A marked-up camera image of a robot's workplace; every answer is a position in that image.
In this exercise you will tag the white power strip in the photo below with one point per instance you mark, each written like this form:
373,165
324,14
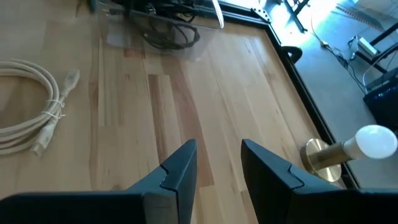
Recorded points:
367,46

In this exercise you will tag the black metal stand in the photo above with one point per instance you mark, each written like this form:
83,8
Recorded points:
385,33

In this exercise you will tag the black table frame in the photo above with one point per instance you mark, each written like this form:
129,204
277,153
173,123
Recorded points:
304,90

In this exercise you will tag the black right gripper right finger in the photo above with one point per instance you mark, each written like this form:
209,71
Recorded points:
270,186

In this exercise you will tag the bulb lamp with brass base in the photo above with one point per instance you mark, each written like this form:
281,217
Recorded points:
373,141

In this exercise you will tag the black clamp knob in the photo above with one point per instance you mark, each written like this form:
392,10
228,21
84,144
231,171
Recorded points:
293,53

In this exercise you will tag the clear plastic bin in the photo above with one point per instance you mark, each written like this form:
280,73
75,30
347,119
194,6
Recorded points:
118,34

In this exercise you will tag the black computer box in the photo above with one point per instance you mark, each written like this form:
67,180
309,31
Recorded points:
382,102

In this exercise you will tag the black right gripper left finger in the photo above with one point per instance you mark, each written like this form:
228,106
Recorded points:
174,186

